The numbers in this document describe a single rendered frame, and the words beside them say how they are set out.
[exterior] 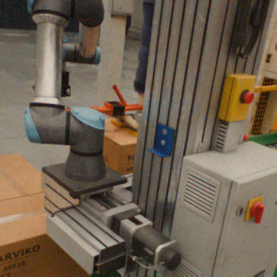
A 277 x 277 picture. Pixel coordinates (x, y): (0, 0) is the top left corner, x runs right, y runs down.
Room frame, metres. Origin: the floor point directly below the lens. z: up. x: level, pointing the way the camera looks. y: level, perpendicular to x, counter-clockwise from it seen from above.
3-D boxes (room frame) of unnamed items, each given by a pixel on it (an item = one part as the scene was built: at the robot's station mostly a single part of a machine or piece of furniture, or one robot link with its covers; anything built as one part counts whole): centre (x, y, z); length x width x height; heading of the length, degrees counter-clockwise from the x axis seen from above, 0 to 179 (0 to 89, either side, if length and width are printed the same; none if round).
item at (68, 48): (1.81, 0.41, 1.38); 0.11 x 0.11 x 0.08; 11
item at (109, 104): (2.13, 0.19, 1.08); 0.10 x 0.08 x 0.06; 40
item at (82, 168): (1.37, 0.21, 1.09); 0.15 x 0.15 x 0.10
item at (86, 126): (1.36, 0.22, 1.20); 0.13 x 0.12 x 0.14; 101
